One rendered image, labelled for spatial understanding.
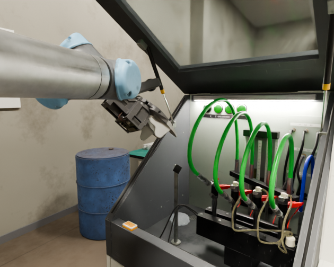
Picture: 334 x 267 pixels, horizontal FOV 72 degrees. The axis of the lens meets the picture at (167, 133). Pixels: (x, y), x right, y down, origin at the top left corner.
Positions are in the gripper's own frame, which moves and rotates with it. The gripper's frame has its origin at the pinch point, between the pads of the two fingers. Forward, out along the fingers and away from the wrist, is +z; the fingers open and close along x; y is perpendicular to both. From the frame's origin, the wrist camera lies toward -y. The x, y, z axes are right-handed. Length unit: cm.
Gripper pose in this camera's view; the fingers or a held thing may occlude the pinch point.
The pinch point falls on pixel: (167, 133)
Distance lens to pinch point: 69.4
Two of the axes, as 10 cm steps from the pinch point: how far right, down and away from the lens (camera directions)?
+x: 6.0, -1.1, -7.9
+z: 6.4, 6.6, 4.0
